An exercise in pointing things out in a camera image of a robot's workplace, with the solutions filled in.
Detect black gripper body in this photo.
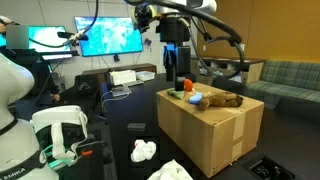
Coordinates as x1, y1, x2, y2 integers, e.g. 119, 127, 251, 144
159, 17, 191, 78

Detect orange carrot plush green leaves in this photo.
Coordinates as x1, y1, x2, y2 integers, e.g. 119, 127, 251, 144
167, 79, 193, 99

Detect blue sponge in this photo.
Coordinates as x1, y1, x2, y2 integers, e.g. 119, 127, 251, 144
189, 92, 202, 105

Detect brown moose doll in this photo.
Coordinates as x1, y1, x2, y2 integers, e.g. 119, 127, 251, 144
199, 92, 243, 111

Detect small white cloth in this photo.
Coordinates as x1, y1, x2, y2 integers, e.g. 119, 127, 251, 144
131, 139, 156, 162

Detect large white towel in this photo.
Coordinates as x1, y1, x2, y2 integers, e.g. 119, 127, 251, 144
147, 160, 193, 180

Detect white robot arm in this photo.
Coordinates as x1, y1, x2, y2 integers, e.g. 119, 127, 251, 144
0, 53, 88, 180

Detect white box on desk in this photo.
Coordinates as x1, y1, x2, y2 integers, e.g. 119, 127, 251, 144
110, 70, 136, 85

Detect large cardboard box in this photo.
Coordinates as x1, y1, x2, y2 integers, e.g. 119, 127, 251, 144
156, 83, 264, 177

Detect wooden low cabinet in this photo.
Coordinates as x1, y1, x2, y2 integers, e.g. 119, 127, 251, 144
191, 56, 264, 85

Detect green plaid sofa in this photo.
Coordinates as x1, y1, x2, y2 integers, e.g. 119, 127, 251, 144
246, 60, 320, 108

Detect white VR headset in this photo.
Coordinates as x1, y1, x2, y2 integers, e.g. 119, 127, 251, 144
30, 105, 88, 166

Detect person in black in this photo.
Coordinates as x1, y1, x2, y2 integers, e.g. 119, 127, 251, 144
0, 15, 62, 118

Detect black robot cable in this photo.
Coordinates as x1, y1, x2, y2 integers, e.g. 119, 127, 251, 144
123, 0, 246, 80

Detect right wall monitor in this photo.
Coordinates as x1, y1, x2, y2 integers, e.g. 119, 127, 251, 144
80, 16, 143, 57

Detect wall monitor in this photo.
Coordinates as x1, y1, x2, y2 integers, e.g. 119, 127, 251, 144
1, 25, 71, 53
80, 16, 143, 57

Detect black camera on stand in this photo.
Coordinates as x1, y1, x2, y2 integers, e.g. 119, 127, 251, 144
57, 31, 89, 41

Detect left wall monitor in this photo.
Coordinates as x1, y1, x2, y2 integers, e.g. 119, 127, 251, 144
1, 25, 71, 53

